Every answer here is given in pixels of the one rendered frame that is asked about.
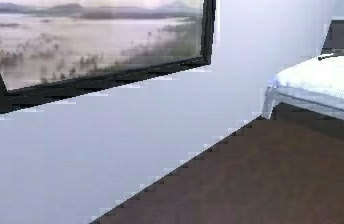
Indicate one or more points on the white bed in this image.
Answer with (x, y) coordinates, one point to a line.
(323, 83)

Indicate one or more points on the black framed landscape picture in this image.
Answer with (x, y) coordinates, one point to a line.
(90, 40)

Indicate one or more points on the small dark object on bed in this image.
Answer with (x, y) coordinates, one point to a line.
(338, 53)

